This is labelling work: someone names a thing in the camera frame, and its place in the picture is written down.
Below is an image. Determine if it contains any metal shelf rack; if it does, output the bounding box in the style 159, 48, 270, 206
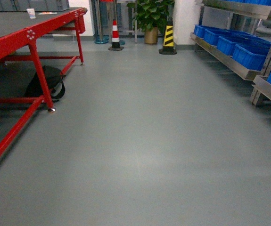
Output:
190, 0, 271, 105

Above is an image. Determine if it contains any yellow black traffic cone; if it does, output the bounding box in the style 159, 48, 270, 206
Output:
159, 16, 177, 55

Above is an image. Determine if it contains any red white traffic cone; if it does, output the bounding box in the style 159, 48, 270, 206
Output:
108, 19, 124, 51

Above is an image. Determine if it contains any black backpack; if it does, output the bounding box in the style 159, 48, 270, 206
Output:
24, 65, 66, 102

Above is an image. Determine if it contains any potted green plant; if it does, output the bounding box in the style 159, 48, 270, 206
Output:
127, 0, 175, 45

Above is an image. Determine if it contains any white paper cup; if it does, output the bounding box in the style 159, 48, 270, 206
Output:
26, 8, 36, 19

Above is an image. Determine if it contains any gray conveyor belt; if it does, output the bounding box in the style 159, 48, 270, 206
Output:
0, 8, 87, 38

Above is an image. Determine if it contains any red conveyor table frame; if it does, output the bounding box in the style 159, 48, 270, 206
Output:
0, 7, 88, 177

